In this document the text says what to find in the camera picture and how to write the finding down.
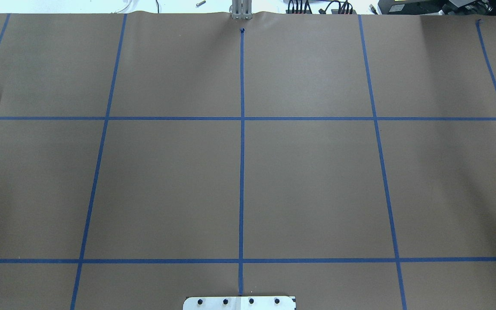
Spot black monitor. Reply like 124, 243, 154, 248
378, 0, 496, 16

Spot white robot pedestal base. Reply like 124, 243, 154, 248
183, 296, 297, 310

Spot black cable connectors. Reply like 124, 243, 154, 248
283, 0, 356, 15

